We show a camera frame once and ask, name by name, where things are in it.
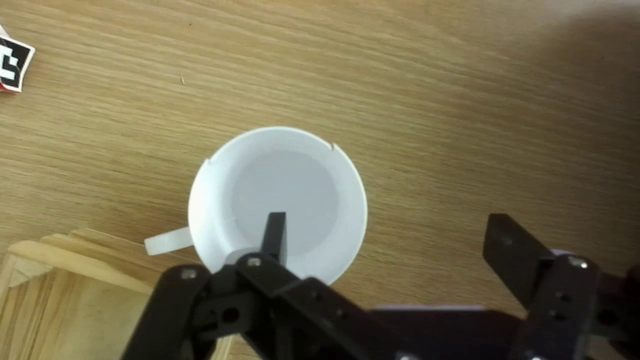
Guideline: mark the black white marker tag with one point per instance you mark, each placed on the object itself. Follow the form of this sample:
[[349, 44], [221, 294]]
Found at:
[[13, 63]]

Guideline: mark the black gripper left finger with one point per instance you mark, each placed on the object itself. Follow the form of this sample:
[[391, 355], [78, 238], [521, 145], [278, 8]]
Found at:
[[267, 307]]

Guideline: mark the wooden slat crate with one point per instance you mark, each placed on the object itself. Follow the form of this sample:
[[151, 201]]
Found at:
[[73, 300]]

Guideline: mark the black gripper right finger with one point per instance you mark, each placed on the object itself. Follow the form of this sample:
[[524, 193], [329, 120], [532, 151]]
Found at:
[[566, 300]]

